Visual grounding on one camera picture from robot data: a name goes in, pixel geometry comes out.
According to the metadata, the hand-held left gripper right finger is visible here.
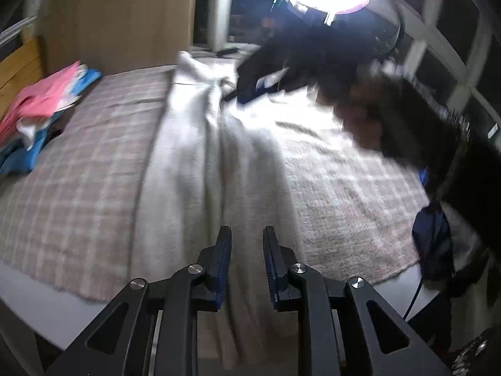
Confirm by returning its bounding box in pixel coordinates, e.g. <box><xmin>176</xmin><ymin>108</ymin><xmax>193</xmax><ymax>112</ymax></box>
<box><xmin>262</xmin><ymin>225</ymin><xmax>451</xmax><ymax>376</ymax></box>

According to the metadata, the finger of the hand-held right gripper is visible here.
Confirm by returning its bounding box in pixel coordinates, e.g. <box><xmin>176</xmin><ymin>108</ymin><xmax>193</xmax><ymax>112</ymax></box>
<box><xmin>236</xmin><ymin>45</ymin><xmax>293</xmax><ymax>84</ymax></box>
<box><xmin>222</xmin><ymin>78</ymin><xmax>292</xmax><ymax>106</ymax></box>

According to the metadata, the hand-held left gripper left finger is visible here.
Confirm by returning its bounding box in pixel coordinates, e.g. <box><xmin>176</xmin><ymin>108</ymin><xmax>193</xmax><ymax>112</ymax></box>
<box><xmin>47</xmin><ymin>225</ymin><xmax>233</xmax><ymax>376</ymax></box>

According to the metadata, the cream ribbed sweater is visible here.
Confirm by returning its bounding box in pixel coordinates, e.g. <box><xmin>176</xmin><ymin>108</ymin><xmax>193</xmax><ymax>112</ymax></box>
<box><xmin>131</xmin><ymin>50</ymin><xmax>310</xmax><ymax>376</ymax></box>

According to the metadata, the pile of pink blue clothes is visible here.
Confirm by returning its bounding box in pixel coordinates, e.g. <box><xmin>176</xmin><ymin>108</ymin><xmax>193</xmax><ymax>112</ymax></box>
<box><xmin>0</xmin><ymin>68</ymin><xmax>103</xmax><ymax>176</ymax></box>

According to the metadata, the person's right hand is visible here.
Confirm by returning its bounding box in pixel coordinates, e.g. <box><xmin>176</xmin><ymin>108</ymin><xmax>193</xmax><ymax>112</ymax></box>
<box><xmin>336</xmin><ymin>81</ymin><xmax>388</xmax><ymax>153</ymax></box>

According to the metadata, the dark blue bag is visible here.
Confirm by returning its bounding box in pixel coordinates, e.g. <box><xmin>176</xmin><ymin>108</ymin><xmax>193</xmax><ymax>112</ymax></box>
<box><xmin>411</xmin><ymin>200</ymin><xmax>457</xmax><ymax>280</ymax></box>

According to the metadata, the wooden headboard panel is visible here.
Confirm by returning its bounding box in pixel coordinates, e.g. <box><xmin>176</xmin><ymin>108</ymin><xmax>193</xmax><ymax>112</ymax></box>
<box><xmin>37</xmin><ymin>0</ymin><xmax>200</xmax><ymax>77</ymax></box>

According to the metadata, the pink plaid blanket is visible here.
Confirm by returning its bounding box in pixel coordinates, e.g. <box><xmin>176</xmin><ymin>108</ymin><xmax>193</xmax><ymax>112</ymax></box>
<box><xmin>0</xmin><ymin>65</ymin><xmax>431</xmax><ymax>303</ymax></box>

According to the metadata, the white mattress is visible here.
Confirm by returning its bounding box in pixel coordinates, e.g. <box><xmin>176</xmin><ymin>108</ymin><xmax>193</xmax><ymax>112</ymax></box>
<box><xmin>0</xmin><ymin>260</ymin><xmax>427</xmax><ymax>361</ymax></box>

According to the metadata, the pink garment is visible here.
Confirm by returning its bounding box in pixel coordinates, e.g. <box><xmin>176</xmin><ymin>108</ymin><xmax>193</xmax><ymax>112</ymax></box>
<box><xmin>0</xmin><ymin>60</ymin><xmax>87</xmax><ymax>145</ymax></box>

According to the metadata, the white garment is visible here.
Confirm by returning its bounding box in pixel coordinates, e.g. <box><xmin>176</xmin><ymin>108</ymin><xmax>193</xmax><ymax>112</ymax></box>
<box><xmin>16</xmin><ymin>115</ymin><xmax>53</xmax><ymax>151</ymax></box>

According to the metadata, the wooden headboard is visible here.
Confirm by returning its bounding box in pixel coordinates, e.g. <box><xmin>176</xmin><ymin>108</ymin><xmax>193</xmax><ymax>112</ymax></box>
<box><xmin>0</xmin><ymin>37</ymin><xmax>45</xmax><ymax>122</ymax></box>

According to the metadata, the white window frame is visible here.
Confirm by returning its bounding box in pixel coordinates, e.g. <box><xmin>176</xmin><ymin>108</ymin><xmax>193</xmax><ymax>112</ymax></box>
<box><xmin>395</xmin><ymin>0</ymin><xmax>501</xmax><ymax>149</ymax></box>

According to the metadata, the black cable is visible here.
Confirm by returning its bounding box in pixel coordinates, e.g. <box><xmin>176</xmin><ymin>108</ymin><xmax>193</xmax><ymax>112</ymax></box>
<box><xmin>403</xmin><ymin>272</ymin><xmax>425</xmax><ymax>320</ymax></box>

